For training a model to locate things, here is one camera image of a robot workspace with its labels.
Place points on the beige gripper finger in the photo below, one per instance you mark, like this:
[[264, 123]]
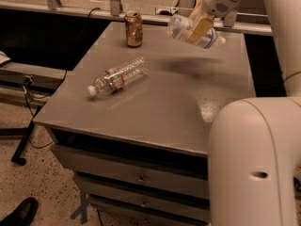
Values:
[[200, 27], [197, 15]]

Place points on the blue label plastic bottle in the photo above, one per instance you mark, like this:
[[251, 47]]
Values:
[[180, 28]]

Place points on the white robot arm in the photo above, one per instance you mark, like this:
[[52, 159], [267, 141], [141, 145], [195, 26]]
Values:
[[255, 144]]

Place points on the orange soda can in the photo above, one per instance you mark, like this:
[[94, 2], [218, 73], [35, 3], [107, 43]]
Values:
[[133, 28]]

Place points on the clear red label bottle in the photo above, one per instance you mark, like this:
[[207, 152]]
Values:
[[118, 77]]

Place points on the top grey drawer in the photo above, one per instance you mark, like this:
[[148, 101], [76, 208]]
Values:
[[115, 168]]

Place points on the grey drawer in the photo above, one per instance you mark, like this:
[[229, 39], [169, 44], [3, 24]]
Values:
[[146, 215], [115, 168], [144, 199]]

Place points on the grey drawer cabinet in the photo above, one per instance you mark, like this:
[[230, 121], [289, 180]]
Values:
[[162, 119]]

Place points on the middle grey drawer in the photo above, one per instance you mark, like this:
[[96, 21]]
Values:
[[144, 199]]

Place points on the bottom grey drawer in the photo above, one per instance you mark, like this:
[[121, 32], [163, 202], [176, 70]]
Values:
[[146, 215]]

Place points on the black stand leg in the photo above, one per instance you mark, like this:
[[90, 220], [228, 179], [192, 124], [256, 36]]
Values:
[[25, 134]]

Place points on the black shoe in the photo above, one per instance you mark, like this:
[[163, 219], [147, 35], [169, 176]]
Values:
[[23, 215]]

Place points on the metal window rail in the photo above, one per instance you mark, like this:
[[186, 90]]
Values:
[[244, 28]]

